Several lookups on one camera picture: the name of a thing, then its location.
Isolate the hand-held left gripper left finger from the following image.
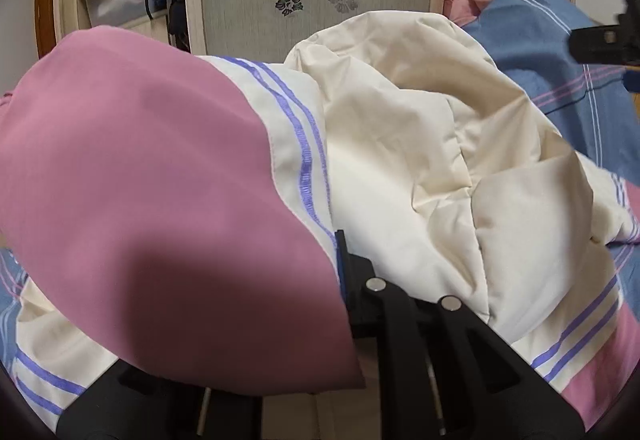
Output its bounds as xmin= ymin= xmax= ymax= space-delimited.
xmin=56 ymin=364 xmax=262 ymax=440

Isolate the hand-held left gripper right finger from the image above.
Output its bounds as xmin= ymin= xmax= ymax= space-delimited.
xmin=334 ymin=229 xmax=587 ymax=440

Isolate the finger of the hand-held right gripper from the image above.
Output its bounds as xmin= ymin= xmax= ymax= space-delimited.
xmin=570 ymin=0 xmax=640 ymax=67

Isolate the pink cream striped quilt cover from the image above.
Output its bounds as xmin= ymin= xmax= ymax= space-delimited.
xmin=0 ymin=10 xmax=640 ymax=436

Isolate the cream quilt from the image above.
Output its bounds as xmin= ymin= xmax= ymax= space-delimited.
xmin=0 ymin=0 xmax=640 ymax=373

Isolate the black garment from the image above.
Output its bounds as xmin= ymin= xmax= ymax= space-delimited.
xmin=166 ymin=0 xmax=192 ymax=52

